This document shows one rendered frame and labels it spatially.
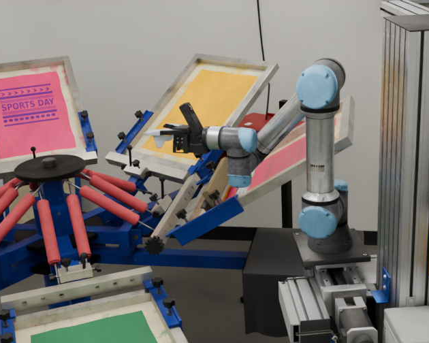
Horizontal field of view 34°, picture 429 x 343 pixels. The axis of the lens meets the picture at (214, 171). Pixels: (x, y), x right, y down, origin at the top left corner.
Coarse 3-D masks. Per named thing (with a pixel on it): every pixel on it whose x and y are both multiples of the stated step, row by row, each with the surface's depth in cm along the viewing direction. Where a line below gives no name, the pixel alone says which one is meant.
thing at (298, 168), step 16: (336, 112) 306; (352, 112) 286; (304, 128) 311; (352, 128) 269; (336, 144) 254; (352, 144) 253; (304, 160) 259; (272, 176) 267; (288, 176) 262; (256, 192) 267; (192, 208) 302
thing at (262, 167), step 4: (304, 136) 307; (300, 140) 305; (292, 144) 308; (284, 148) 311; (288, 148) 306; (276, 152) 312; (280, 152) 309; (272, 156) 312; (264, 160) 314; (268, 160) 310; (260, 164) 312; (264, 164) 308; (268, 164) 303; (260, 168) 306; (264, 168) 302; (256, 172) 304; (260, 172) 300; (264, 172) 295; (256, 176) 298; (232, 188) 306; (236, 188) 302; (228, 192) 304
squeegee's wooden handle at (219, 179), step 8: (224, 160) 314; (216, 168) 307; (224, 168) 309; (216, 176) 296; (224, 176) 304; (208, 184) 288; (216, 184) 291; (224, 184) 299; (208, 192) 281; (208, 200) 282
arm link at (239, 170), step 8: (232, 160) 224; (240, 160) 223; (248, 160) 224; (256, 160) 232; (232, 168) 225; (240, 168) 224; (248, 168) 225; (232, 176) 226; (240, 176) 225; (248, 176) 226; (232, 184) 227; (240, 184) 226; (248, 184) 227
